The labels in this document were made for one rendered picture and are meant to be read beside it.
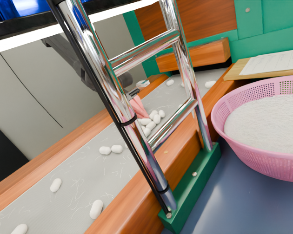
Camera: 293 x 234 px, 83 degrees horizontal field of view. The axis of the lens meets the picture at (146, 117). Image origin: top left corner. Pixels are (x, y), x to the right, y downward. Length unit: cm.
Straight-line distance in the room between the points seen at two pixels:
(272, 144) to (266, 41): 39
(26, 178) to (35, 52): 206
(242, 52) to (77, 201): 66
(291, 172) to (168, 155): 20
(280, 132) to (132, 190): 29
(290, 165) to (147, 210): 23
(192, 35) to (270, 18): 25
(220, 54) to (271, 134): 35
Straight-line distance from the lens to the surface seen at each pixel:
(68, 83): 256
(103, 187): 39
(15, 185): 61
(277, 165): 34
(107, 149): 46
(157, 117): 48
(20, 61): 248
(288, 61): 58
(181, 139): 36
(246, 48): 69
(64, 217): 41
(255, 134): 40
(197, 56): 69
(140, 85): 80
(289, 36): 67
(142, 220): 30
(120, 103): 19
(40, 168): 60
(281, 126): 42
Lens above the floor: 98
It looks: 26 degrees down
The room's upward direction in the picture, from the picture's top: 24 degrees counter-clockwise
